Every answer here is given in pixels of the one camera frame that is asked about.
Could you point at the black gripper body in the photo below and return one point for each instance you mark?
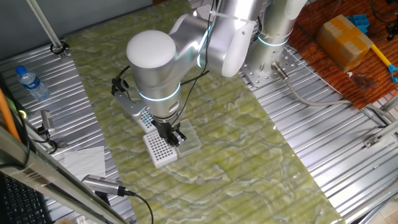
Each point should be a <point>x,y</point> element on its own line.
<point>164,127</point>

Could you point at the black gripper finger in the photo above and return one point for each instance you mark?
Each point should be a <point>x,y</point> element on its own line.
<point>181,137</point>
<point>171,140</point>

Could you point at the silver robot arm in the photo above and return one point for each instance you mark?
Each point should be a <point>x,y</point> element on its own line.
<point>155,77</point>

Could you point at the white pipette tip rack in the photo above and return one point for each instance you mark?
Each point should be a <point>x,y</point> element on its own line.
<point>158,154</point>
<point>147,125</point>

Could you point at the clear plastic rack lid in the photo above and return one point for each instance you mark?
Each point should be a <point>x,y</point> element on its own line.
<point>191,144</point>

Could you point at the green marble pattern mat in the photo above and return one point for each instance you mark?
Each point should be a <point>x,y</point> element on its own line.
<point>233,140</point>

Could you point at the white paper sheet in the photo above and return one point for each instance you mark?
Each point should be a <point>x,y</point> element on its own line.
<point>85,161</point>

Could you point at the clear water bottle blue cap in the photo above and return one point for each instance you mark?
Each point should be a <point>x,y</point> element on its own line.
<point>32,84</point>

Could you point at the brown wooden board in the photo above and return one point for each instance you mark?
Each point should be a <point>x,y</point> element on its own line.
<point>326,84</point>

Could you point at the orange tube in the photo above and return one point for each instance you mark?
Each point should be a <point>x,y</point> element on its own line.
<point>6,115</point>

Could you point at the aluminium pole black clamp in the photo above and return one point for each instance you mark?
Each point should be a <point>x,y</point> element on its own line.
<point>43,21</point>

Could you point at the black keyboard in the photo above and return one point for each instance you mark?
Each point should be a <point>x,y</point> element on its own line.
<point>18,205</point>

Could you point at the cardboard box yellow tape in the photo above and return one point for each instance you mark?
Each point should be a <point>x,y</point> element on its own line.
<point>342,42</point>

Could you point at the blue plastic tray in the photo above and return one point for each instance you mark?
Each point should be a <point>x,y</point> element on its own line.
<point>360,21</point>

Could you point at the black device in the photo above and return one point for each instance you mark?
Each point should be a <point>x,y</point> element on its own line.
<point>392,29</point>

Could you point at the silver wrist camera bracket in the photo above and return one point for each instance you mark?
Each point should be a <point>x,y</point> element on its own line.
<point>129,105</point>

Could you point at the large silver camera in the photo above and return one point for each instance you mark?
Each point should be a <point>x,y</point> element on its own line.
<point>101,184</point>

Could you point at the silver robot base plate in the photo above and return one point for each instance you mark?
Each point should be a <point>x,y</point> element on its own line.
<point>258,79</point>

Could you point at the small silver camera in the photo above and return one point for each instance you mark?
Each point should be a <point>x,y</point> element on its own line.
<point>47,119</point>

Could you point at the aluminium frame bar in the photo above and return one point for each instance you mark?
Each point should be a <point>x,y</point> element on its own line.
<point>46,177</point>

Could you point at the aluminium frame profile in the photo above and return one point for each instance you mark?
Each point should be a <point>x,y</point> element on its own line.
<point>385,132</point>

